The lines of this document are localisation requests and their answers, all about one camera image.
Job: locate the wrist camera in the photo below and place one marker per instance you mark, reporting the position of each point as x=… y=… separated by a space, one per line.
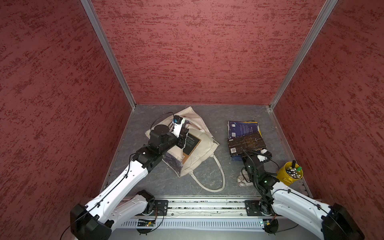
x=179 y=127
x=265 y=153

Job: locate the blue Prince book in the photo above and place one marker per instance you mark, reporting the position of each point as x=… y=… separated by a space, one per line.
x=244 y=128

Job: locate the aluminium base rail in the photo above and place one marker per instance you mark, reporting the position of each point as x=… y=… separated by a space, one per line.
x=207 y=207

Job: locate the circuit board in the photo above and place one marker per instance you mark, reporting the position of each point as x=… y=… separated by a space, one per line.
x=143 y=223
x=271 y=226

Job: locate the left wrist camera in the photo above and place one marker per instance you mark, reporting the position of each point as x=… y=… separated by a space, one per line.
x=179 y=127

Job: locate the yellow pen cup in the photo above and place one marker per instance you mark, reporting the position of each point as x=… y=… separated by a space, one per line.
x=290 y=173

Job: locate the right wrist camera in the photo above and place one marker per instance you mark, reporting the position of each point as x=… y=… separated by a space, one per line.
x=265 y=153

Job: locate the crumpled white cloth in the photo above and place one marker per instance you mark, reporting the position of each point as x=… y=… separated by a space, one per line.
x=243 y=179

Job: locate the beige canvas tote bag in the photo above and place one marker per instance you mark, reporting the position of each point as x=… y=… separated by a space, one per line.
x=206 y=149

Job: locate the thin black book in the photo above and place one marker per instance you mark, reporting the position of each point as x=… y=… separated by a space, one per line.
x=191 y=143

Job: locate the right aluminium corner post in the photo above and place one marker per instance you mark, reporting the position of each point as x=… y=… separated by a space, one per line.
x=313 y=33

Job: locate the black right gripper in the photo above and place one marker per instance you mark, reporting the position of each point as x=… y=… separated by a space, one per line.
x=246 y=156

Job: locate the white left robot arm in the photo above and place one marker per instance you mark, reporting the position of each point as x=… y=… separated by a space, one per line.
x=99 y=217

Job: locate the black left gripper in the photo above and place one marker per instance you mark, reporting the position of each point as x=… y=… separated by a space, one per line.
x=182 y=138

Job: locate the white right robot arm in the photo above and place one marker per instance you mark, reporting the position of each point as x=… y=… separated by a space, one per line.
x=325 y=221

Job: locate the left circuit board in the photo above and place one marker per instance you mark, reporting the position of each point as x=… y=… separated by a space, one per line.
x=143 y=223

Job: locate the aluminium corner post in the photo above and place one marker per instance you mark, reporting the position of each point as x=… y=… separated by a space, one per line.
x=313 y=33
x=96 y=24

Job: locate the right circuit board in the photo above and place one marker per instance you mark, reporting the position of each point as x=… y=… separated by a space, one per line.
x=271 y=226

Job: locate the left aluminium corner post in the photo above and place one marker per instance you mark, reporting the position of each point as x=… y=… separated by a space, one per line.
x=96 y=24

